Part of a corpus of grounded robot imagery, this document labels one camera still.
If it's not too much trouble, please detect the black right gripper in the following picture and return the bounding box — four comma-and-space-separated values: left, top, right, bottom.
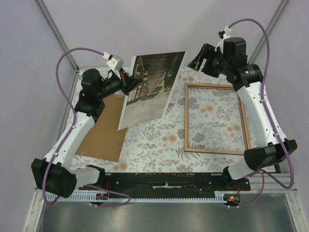
188, 44, 231, 79

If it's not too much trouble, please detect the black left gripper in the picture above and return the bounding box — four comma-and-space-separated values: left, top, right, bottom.
97, 68, 143, 100

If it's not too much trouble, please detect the printed pier photo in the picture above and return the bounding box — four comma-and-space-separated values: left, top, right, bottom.
118, 51, 186, 130

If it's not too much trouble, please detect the brown cardboard backing board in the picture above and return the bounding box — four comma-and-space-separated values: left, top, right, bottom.
76, 94, 127, 162

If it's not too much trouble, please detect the wooden picture frame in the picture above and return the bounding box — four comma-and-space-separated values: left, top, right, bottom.
184, 83, 251, 156

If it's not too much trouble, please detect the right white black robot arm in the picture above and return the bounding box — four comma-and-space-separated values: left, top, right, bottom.
188, 37, 297, 190

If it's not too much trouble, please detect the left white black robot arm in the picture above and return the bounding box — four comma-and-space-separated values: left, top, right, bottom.
31, 69, 142, 198

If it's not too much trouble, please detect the floral patterned table mat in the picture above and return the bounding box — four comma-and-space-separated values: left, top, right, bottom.
70, 67, 240, 173

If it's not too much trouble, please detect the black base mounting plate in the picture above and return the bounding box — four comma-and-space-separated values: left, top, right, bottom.
95, 173, 251, 197

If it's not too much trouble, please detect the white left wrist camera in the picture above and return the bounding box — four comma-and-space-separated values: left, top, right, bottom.
103, 52, 124, 77

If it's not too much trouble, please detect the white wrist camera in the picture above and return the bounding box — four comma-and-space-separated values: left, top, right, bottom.
103, 52, 124, 77
215, 26, 231, 51

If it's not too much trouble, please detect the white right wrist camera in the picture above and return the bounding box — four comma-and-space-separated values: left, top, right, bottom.
215, 26, 231, 51

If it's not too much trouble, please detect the right aluminium corner post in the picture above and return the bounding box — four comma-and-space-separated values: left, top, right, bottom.
249, 0, 290, 63

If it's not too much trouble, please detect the aluminium corner post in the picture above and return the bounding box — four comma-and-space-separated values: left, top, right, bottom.
249, 0, 290, 63
36, 0, 79, 72

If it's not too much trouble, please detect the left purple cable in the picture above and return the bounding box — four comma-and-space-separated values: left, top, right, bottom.
42, 47, 132, 208

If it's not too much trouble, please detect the purple cable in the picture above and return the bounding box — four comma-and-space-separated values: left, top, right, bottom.
224, 18, 296, 209
42, 47, 132, 208

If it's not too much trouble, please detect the left aluminium corner post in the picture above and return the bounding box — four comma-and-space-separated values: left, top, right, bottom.
36, 0, 79, 72

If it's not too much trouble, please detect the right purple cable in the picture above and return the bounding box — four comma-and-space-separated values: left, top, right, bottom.
224, 18, 296, 209

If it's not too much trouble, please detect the white slotted cable duct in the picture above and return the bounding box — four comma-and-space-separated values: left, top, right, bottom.
57, 190, 227, 203

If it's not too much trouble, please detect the aluminium front rail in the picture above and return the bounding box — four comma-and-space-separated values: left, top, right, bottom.
35, 173, 297, 194

